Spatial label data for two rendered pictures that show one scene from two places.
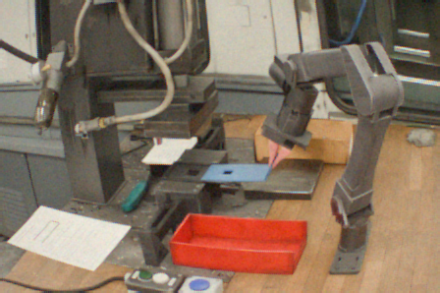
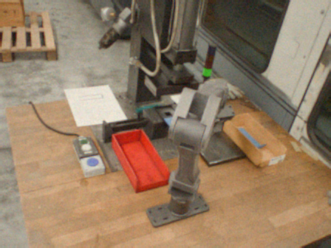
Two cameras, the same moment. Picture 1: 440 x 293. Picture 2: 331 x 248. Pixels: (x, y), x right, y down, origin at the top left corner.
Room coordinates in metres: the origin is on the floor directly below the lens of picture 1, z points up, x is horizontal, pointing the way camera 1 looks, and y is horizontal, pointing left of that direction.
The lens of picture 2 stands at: (0.43, -0.64, 1.73)
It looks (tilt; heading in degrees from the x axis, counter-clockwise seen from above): 35 degrees down; 39
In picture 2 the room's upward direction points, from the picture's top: 9 degrees clockwise
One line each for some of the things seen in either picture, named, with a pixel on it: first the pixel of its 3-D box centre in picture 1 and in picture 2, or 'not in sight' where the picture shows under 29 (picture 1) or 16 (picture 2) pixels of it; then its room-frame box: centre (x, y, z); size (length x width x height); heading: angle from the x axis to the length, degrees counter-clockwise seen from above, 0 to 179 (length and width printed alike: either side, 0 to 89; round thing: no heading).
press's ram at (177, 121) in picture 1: (147, 69); (167, 50); (1.32, 0.14, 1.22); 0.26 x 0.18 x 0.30; 70
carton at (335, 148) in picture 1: (306, 141); (253, 139); (1.52, -0.22, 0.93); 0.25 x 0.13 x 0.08; 70
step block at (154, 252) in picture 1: (153, 242); (111, 130); (1.08, 0.15, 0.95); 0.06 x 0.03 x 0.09; 160
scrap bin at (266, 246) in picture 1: (240, 245); (139, 159); (1.07, -0.02, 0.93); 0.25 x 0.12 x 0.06; 70
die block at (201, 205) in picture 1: (193, 189); (168, 121); (1.31, 0.07, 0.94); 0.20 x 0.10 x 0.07; 160
